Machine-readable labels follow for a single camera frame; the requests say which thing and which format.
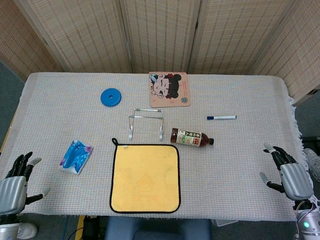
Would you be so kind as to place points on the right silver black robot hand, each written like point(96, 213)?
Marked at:
point(296, 180)

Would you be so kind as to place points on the blue round disc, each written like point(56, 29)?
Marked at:
point(111, 98)

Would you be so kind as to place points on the yellow towel with black edge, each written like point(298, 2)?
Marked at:
point(145, 177)

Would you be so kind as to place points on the white woven tablecloth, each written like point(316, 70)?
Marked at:
point(225, 162)

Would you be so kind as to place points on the white marker with blue cap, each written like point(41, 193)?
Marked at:
point(222, 117)

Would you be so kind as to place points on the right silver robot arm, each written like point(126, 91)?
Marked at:
point(307, 225)

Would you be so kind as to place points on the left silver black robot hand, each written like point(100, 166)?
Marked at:
point(13, 190)

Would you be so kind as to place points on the woven folding screen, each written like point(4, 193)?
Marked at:
point(162, 32)

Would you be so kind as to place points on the blue tissue pack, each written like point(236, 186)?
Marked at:
point(75, 157)

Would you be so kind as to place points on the cartoon girl mouse pad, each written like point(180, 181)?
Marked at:
point(170, 90)

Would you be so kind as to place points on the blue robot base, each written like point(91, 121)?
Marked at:
point(155, 228)

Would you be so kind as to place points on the white shoe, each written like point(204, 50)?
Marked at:
point(27, 230)

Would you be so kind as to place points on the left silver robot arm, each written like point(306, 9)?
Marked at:
point(7, 228)

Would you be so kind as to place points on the brown tea bottle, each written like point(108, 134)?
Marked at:
point(187, 138)

